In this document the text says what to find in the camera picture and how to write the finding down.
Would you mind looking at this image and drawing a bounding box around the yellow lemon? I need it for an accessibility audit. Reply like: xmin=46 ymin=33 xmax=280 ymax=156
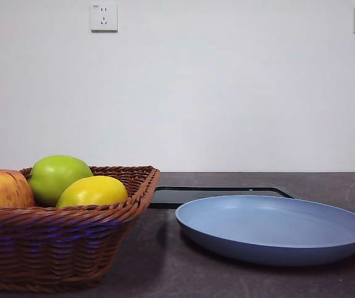
xmin=55 ymin=175 xmax=129 ymax=209

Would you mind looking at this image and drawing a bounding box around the black flat tray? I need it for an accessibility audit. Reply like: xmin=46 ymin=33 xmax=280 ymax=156
xmin=148 ymin=186 xmax=295 ymax=209

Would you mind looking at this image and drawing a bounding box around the blue round plate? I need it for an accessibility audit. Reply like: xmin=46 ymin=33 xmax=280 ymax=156
xmin=174 ymin=194 xmax=355 ymax=267

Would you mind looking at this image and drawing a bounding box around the green apple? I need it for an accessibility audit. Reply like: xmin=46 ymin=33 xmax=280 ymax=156
xmin=28 ymin=155 xmax=94 ymax=207

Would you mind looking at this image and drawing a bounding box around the brown woven wicker basket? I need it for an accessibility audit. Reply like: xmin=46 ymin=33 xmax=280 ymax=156
xmin=0 ymin=165 xmax=162 ymax=292

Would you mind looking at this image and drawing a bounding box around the red yellow apple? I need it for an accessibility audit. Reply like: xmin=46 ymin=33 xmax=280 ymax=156
xmin=0 ymin=169 xmax=36 ymax=209

